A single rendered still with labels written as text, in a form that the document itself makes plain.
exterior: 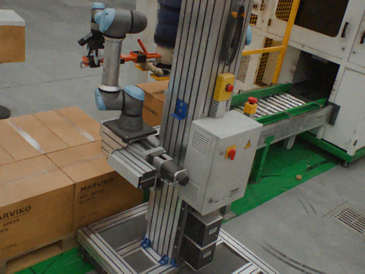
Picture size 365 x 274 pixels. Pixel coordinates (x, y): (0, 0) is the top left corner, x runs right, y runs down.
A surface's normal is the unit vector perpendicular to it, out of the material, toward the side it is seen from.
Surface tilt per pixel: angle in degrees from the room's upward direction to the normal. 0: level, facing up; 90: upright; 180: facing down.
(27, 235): 90
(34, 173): 0
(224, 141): 90
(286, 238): 0
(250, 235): 0
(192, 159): 90
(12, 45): 90
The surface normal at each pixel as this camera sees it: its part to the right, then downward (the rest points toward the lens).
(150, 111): -0.74, 0.20
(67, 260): 0.16, -0.88
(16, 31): 0.56, 0.46
